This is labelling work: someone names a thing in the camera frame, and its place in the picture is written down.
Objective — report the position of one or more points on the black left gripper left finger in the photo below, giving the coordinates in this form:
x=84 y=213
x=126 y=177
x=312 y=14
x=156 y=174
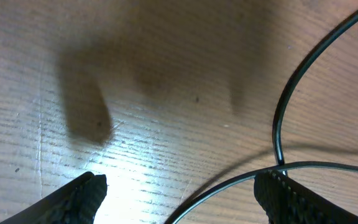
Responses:
x=74 y=203

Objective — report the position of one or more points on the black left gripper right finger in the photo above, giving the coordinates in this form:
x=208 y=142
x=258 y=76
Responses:
x=285 y=201

